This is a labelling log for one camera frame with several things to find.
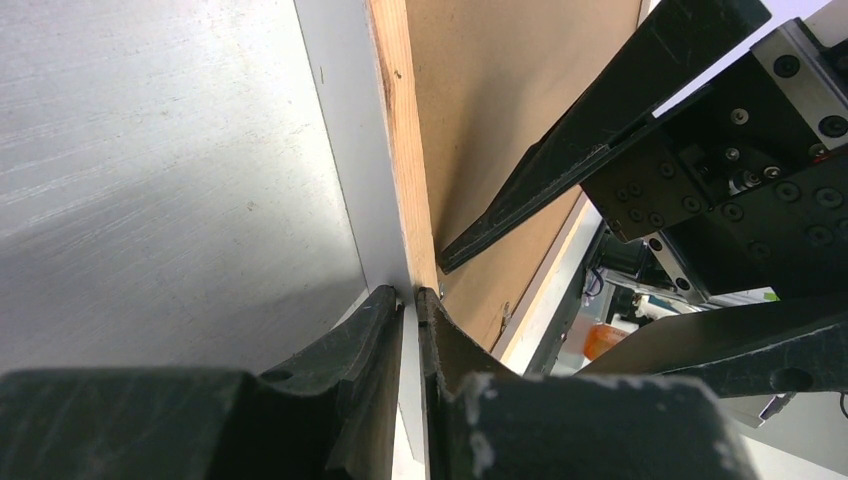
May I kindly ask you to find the brown frame backing board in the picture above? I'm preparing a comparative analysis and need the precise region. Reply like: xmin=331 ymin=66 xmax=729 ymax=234
xmin=407 ymin=0 xmax=642 ymax=348

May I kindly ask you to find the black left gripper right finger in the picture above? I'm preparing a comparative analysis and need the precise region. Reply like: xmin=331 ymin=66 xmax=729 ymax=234
xmin=415 ymin=287 xmax=757 ymax=479

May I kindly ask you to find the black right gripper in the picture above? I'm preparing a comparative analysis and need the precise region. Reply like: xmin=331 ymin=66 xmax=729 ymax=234
xmin=437 ymin=0 xmax=847 ymax=398

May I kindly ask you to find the light wooden picture frame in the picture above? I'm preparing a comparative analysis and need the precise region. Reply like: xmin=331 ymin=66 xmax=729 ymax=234
xmin=367 ymin=1 xmax=599 ymax=372

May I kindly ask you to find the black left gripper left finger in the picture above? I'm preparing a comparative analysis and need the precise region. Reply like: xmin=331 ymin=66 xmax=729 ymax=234
xmin=1 ymin=286 xmax=403 ymax=479

